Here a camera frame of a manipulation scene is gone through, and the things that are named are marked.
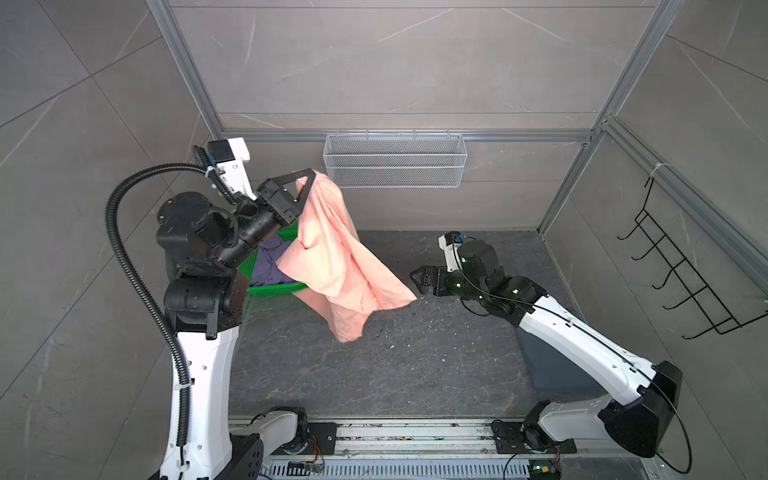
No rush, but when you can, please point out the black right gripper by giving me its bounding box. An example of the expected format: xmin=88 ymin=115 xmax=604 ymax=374
xmin=409 ymin=264 xmax=488 ymax=305

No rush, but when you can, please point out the black wire hook rack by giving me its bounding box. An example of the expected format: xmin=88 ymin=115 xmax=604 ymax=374
xmin=616 ymin=178 xmax=767 ymax=341

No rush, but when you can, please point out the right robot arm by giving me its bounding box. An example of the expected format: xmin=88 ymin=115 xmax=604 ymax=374
xmin=410 ymin=232 xmax=682 ymax=458

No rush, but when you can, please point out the aluminium frame profile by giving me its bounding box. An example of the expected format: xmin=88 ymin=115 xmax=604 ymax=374
xmin=146 ymin=0 xmax=768 ymax=295

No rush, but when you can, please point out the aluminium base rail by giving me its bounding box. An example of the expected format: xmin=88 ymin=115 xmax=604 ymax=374
xmin=256 ymin=417 xmax=673 ymax=479

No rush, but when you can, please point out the folded blue-grey t-shirt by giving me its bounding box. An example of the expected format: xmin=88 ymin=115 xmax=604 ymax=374
xmin=515 ymin=329 xmax=606 ymax=402

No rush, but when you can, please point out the pink graphic t-shirt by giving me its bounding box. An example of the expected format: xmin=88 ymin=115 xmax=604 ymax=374
xmin=276 ymin=172 xmax=416 ymax=343

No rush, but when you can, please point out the green plastic laundry basket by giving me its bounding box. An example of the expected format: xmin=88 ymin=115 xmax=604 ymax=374
xmin=238 ymin=223 xmax=306 ymax=297

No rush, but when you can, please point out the purple t-shirt in basket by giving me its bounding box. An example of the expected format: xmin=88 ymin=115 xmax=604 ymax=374
xmin=249 ymin=235 xmax=295 ymax=287

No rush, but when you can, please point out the white wire mesh basket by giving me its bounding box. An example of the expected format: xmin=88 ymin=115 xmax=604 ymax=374
xmin=323 ymin=133 xmax=468 ymax=189

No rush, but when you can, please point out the black corrugated cable conduit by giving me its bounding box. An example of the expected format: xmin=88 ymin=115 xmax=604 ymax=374
xmin=105 ymin=163 xmax=208 ymax=448

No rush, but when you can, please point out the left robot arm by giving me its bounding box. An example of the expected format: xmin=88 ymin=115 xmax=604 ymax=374
xmin=154 ymin=169 xmax=316 ymax=479

